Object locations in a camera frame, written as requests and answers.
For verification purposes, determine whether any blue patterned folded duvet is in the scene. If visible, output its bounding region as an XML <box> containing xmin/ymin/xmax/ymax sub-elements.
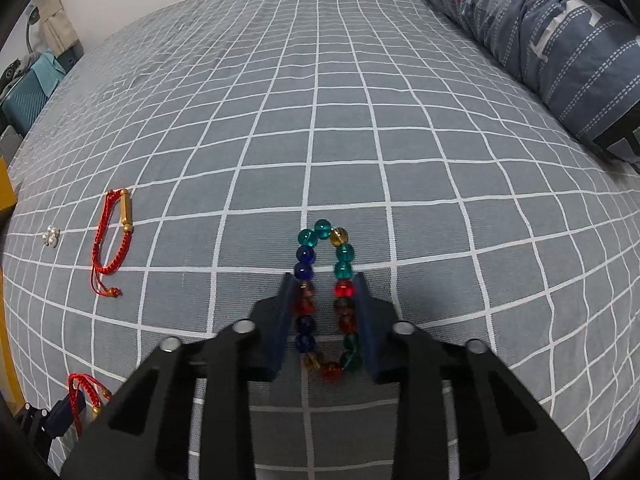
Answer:
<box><xmin>427</xmin><ymin>0</ymin><xmax>639</xmax><ymax>165</ymax></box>

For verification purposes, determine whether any red cord bracelet gold tube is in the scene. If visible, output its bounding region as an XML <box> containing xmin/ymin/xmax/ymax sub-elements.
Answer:
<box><xmin>67</xmin><ymin>373</ymin><xmax>112</xmax><ymax>438</ymax></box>

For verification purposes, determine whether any teal suitcase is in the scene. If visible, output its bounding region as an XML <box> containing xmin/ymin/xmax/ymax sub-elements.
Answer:
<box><xmin>1</xmin><ymin>49</ymin><xmax>66</xmax><ymax>136</ymax></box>

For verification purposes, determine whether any blue desk lamp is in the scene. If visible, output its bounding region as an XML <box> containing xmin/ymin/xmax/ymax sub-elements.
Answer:
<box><xmin>25</xmin><ymin>4</ymin><xmax>40</xmax><ymax>53</ymax></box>

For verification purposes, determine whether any multicolour glass bead bracelet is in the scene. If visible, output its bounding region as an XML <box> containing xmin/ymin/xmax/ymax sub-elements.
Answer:
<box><xmin>292</xmin><ymin>218</ymin><xmax>365</xmax><ymax>384</ymax></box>

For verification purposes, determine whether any beige curtain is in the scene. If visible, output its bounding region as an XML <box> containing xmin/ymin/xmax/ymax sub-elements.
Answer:
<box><xmin>34</xmin><ymin>0</ymin><xmax>79</xmax><ymax>56</ymax></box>

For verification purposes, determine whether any small red cord bracelet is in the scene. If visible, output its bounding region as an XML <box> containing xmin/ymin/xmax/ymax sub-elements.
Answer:
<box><xmin>89</xmin><ymin>187</ymin><xmax>136</xmax><ymax>299</ymax></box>

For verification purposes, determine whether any grey checked bed sheet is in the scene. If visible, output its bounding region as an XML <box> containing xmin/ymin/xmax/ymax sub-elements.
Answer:
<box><xmin>2</xmin><ymin>0</ymin><xmax>639</xmax><ymax>474</ymax></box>

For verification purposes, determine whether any blue yellow cardboard box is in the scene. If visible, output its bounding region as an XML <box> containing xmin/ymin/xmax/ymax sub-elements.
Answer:
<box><xmin>0</xmin><ymin>156</ymin><xmax>26</xmax><ymax>411</ymax></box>

